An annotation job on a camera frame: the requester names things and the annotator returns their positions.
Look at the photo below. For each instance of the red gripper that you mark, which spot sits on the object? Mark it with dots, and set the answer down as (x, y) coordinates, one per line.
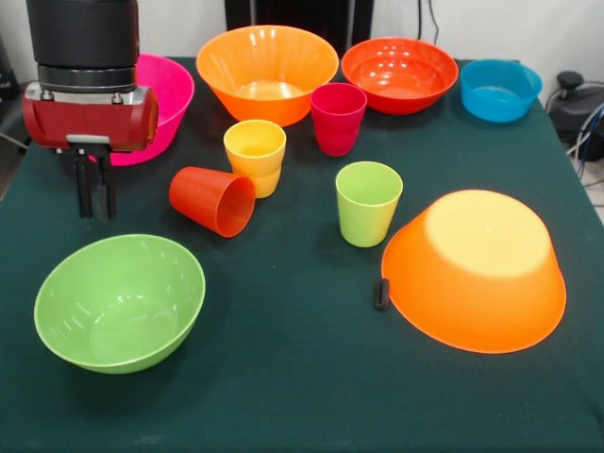
(89, 122)

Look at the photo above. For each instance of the green plastic bowl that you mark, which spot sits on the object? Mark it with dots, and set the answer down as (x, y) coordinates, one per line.
(118, 292)

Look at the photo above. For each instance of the red plastic cup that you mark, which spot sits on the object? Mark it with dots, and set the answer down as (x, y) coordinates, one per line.
(203, 193)

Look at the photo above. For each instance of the pink plastic bowl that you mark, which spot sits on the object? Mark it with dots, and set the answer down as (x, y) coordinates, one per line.
(174, 89)

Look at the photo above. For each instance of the orange plastic bowl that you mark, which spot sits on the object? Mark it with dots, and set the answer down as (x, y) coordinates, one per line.
(266, 61)
(472, 283)

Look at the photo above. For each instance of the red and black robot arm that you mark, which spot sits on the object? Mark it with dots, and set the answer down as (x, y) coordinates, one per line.
(85, 33)

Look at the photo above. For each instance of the yellow plastic cup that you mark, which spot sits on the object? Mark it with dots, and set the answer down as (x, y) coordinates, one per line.
(255, 151)

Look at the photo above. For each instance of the crimson plastic cup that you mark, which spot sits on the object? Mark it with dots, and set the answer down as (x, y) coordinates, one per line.
(337, 127)

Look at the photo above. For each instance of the green plastic cup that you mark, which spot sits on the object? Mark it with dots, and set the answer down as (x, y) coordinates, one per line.
(368, 212)

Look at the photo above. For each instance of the dark green tablecloth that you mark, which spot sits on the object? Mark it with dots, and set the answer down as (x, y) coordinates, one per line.
(302, 401)

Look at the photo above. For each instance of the small black finger pad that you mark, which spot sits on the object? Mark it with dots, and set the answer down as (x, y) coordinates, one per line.
(382, 295)

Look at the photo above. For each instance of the red plastic bowl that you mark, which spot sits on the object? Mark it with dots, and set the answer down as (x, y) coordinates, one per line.
(401, 71)

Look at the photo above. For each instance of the blue plastic bowl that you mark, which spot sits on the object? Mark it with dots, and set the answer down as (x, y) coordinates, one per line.
(500, 94)

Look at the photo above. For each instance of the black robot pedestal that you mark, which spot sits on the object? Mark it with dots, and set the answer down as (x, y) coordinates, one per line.
(292, 14)

